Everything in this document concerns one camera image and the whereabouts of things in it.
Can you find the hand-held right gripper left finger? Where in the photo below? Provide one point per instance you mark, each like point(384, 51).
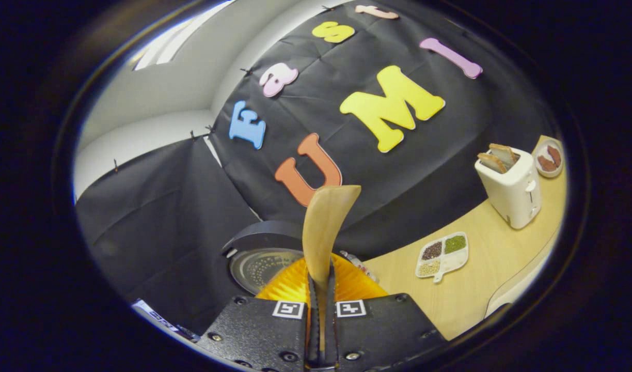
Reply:
point(254, 325)

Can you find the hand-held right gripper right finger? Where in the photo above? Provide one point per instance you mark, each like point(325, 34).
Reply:
point(388, 325)

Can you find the dark grey rice cooker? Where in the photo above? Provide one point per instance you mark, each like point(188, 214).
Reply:
point(254, 268)

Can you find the wooden spoon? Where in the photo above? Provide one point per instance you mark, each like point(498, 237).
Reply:
point(324, 222)

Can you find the white divided bean dish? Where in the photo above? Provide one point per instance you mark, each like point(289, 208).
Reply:
point(447, 258)

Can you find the white object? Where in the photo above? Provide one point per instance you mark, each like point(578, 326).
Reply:
point(161, 319)

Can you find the white toaster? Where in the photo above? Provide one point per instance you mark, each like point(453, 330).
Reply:
point(512, 196)

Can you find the toast slice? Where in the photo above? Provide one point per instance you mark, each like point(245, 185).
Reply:
point(492, 163)
point(504, 153)

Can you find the white round plate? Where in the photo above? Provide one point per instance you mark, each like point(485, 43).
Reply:
point(540, 173)

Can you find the brown meat piece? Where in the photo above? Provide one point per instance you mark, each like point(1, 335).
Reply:
point(554, 155)
point(547, 164)

